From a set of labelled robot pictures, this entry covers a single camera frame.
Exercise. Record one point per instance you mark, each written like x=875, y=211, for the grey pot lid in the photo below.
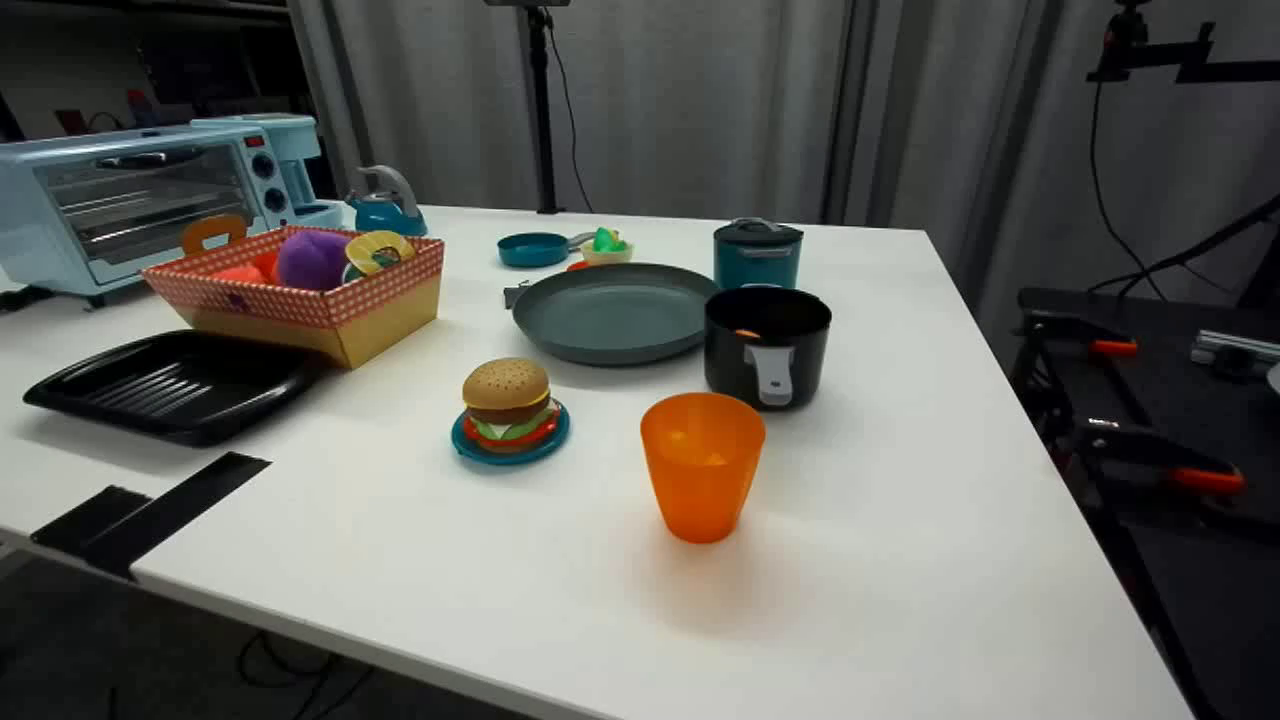
x=757, y=228

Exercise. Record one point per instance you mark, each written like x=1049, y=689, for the black toy pot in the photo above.
x=771, y=351

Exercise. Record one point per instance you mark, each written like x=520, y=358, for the blue toy pot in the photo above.
x=757, y=265

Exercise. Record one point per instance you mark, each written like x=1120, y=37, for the grey teal frying pan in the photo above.
x=614, y=314

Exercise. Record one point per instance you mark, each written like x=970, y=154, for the green toy piece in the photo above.
x=606, y=245

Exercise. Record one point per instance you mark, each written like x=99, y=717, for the orange plastic cup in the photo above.
x=701, y=467

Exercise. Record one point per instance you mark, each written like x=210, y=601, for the toy hamburger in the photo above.
x=511, y=403

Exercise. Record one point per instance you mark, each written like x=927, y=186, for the small teal bowl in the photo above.
x=532, y=250

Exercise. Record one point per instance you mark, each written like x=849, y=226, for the small teal saucer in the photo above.
x=515, y=453

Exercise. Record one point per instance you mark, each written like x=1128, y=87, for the black tripod pole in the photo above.
x=540, y=106

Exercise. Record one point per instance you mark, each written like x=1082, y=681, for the teal toy kettle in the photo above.
x=390, y=211

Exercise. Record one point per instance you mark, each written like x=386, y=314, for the red dotted cardboard basket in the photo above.
x=323, y=314

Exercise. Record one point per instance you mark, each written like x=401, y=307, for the purple plush toy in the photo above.
x=313, y=257

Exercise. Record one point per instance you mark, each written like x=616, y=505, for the orange toy food piece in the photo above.
x=243, y=275

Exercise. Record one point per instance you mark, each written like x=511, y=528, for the black clamp orange tip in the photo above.
x=1163, y=456
x=1082, y=332

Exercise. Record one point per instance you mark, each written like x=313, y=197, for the black grill tray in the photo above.
x=174, y=387

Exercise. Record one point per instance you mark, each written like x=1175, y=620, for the light blue toaster oven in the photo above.
x=120, y=202

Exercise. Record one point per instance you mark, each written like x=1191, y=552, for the black side table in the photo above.
x=1180, y=535

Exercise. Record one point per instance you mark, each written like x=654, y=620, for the silver grey device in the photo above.
x=1238, y=353

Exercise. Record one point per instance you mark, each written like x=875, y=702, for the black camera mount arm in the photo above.
x=1175, y=56

